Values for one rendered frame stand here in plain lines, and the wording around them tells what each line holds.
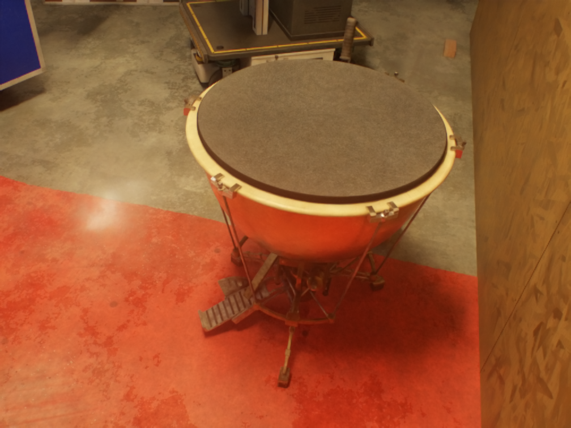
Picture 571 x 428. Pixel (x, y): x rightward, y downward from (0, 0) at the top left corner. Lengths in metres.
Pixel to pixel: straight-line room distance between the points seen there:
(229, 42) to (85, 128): 0.84
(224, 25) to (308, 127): 1.79
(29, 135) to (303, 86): 1.70
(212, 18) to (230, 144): 1.94
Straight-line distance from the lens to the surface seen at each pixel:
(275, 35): 3.08
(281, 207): 1.23
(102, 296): 2.11
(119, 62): 3.53
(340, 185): 1.26
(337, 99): 1.58
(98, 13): 4.21
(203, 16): 3.28
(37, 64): 3.12
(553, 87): 1.86
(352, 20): 1.83
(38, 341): 2.05
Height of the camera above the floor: 1.59
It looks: 41 degrees down
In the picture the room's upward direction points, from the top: 5 degrees clockwise
